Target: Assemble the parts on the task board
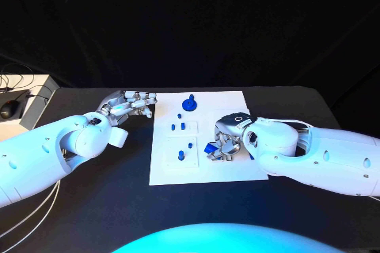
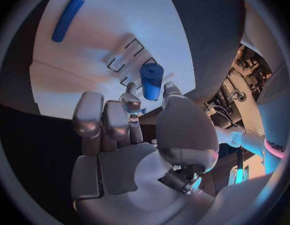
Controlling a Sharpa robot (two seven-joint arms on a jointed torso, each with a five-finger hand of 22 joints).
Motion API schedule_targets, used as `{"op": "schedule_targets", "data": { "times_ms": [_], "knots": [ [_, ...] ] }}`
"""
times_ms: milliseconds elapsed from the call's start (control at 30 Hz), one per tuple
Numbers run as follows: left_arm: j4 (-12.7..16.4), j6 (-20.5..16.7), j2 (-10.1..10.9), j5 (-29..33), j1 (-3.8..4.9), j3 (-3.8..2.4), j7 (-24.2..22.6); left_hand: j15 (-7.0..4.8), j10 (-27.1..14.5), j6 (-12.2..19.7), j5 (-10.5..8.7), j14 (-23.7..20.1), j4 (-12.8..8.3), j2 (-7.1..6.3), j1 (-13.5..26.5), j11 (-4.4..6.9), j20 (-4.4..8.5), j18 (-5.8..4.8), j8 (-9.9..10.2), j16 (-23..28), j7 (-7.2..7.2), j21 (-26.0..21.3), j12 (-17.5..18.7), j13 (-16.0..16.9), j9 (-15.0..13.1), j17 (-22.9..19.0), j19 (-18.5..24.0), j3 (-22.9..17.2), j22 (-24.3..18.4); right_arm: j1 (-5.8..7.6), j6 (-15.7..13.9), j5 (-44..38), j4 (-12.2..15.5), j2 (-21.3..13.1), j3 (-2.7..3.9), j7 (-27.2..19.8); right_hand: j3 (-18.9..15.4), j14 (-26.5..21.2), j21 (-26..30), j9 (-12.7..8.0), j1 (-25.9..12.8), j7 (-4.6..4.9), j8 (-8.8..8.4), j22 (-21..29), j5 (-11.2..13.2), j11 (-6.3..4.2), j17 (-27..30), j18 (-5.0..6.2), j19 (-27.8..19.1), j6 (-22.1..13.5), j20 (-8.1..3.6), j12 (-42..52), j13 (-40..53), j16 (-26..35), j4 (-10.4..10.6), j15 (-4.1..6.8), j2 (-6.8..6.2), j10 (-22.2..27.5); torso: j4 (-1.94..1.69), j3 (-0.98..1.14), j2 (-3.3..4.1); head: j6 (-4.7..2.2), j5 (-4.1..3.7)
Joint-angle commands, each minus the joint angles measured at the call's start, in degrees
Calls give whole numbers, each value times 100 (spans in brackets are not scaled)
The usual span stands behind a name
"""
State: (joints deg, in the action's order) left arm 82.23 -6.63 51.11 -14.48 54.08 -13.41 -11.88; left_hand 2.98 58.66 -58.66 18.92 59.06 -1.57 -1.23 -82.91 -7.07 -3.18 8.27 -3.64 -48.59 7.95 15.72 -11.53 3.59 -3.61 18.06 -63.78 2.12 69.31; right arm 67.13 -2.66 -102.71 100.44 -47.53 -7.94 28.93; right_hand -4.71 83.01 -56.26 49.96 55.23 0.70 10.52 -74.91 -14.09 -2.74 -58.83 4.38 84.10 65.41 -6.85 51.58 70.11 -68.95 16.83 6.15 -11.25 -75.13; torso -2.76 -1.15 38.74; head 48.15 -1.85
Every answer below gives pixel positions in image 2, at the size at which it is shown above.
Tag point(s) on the short blue cylinder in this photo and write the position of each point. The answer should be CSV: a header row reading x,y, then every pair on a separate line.
x,y
151,82

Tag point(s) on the workshop desk with equipment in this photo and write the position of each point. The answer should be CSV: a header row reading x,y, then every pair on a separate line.
x,y
248,69

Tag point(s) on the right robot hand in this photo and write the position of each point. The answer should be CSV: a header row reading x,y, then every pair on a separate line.
x,y
121,172

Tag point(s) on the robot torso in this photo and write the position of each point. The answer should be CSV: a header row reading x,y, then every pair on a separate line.
x,y
273,120

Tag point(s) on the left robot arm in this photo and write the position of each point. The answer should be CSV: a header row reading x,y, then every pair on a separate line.
x,y
243,139

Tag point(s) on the white task board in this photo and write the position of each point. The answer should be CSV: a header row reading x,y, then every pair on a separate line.
x,y
147,22

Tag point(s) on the long blue cylinder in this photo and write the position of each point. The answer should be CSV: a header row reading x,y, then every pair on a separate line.
x,y
67,18

